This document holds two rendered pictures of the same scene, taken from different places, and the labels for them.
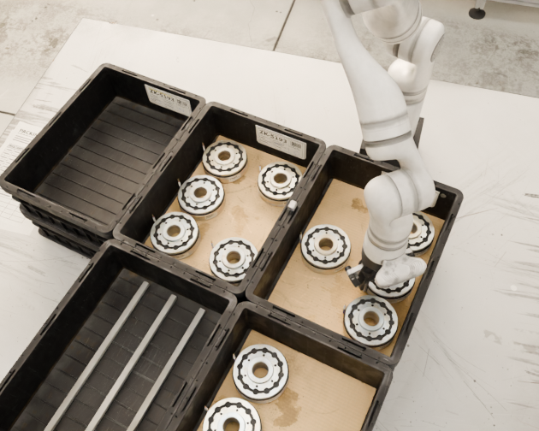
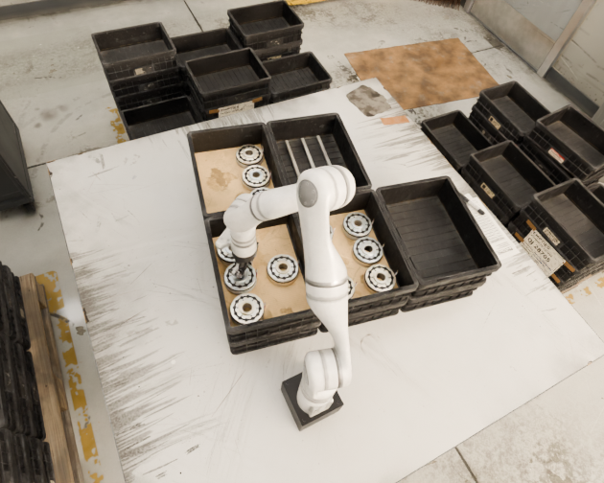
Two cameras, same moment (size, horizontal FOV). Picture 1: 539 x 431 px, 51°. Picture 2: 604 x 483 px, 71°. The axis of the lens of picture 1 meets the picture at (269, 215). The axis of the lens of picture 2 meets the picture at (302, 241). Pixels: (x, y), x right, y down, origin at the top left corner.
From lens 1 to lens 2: 116 cm
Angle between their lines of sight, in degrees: 56
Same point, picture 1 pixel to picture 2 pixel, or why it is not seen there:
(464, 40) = not seen: outside the picture
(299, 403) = not seen: hidden behind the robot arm
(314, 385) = not seen: hidden behind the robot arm
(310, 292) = (272, 247)
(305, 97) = (405, 408)
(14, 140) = (505, 241)
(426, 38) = (313, 355)
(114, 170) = (425, 238)
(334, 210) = (297, 298)
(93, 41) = (574, 336)
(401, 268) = (226, 234)
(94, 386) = (320, 161)
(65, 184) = (434, 216)
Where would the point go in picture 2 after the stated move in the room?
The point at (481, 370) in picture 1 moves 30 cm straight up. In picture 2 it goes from (169, 300) to (150, 256)
